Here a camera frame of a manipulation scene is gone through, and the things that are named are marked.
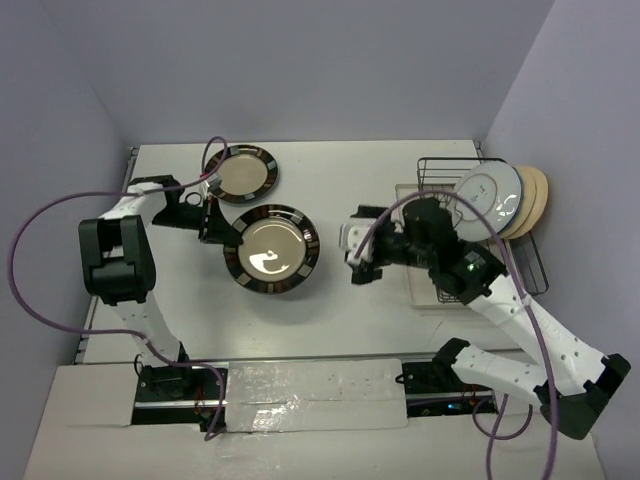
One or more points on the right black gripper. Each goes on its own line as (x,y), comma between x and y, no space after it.
(365,274)

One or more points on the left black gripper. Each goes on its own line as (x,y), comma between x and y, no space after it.
(216,229)

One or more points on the black rim plate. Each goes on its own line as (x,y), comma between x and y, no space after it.
(280,247)
(248,173)

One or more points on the black rim plate front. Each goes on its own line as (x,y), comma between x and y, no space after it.
(280,247)

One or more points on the red and teal floral plate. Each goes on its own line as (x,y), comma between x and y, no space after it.
(494,189)

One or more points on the beige bird plate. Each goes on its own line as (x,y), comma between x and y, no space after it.
(536,194)
(527,205)

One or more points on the teal scalloped plate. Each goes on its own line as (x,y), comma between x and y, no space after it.
(521,200)

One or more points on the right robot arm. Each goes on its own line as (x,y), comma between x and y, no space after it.
(568,380)

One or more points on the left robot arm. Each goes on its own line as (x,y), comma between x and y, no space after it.
(118,265)

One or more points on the white drain tray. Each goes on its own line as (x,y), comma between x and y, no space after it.
(423,295)

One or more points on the silver tape sheet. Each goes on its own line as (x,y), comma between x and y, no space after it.
(315,396)

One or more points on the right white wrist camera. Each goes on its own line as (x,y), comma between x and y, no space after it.
(351,242)

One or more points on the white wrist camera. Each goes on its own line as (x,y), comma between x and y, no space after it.
(210,182)
(351,242)

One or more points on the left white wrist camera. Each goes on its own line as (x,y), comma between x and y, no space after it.
(210,182)

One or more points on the black wire dish rack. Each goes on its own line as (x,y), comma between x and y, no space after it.
(522,249)

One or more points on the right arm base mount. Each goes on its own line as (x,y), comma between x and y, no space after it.
(430,392)

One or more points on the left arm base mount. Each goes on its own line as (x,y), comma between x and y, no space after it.
(168,395)

